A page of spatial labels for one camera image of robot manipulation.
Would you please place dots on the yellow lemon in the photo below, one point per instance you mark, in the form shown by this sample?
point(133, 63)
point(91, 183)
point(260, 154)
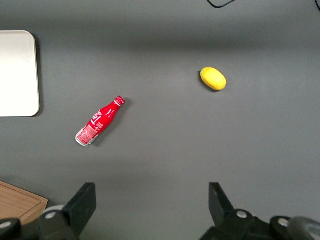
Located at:
point(213, 78)

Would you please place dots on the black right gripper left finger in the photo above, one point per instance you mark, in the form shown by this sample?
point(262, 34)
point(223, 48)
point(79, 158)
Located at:
point(80, 207)

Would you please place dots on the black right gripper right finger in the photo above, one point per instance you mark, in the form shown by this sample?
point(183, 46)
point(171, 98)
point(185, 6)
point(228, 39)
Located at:
point(222, 207)

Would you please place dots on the wooden cutting board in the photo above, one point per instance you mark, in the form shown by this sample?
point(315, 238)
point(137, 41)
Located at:
point(17, 203)

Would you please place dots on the white plastic tray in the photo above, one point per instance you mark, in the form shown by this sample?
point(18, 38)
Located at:
point(16, 73)

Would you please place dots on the red cola bottle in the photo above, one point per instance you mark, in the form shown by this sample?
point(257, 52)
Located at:
point(96, 123)

